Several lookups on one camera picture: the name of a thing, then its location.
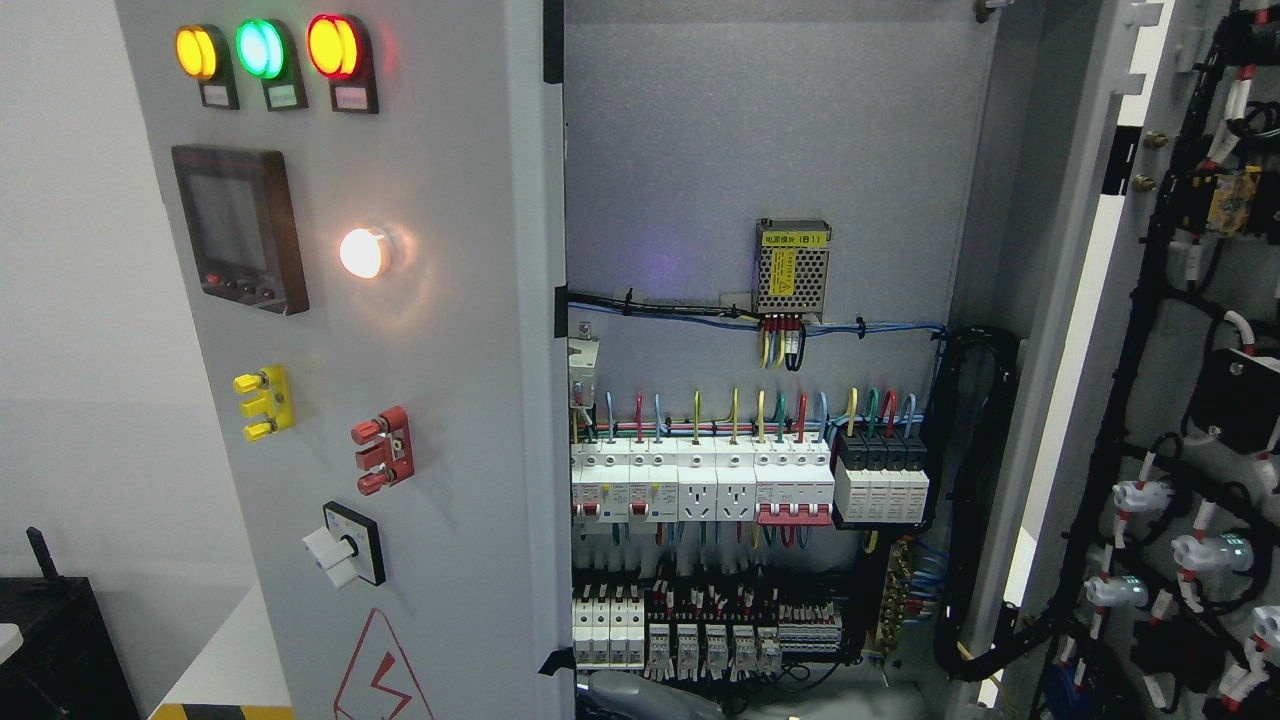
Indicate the dark grey robot hand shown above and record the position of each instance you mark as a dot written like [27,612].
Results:
[635,697]

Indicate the grey cabinet door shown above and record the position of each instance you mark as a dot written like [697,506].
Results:
[461,167]
[1107,414]

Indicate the lower relay terminal row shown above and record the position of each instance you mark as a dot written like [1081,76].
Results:
[707,628]

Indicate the red electric hazard sticker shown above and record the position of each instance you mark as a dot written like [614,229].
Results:
[379,682]

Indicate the white socket and breaker row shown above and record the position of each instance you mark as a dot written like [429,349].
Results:
[640,485]

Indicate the black surge protector block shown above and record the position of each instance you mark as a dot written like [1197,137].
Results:
[880,482]

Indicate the metal mesh power supply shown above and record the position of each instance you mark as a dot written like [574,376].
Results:
[792,259]

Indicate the white glowing indicator light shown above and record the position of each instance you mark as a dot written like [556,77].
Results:
[366,252]

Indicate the black box with antenna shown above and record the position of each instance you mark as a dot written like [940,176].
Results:
[63,664]

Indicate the black digital power meter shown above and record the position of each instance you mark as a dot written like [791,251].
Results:
[241,226]

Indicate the red indicator light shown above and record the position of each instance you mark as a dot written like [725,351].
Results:
[333,46]

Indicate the green indicator light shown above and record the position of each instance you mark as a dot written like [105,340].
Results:
[260,48]

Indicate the yellow indicator light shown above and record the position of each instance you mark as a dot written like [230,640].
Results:
[197,52]

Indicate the white rotary selector switch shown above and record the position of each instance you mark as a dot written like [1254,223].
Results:
[348,547]

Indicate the red terminal post block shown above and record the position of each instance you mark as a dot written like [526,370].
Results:
[385,450]

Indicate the yellow terminal post block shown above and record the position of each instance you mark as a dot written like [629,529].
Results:
[268,402]

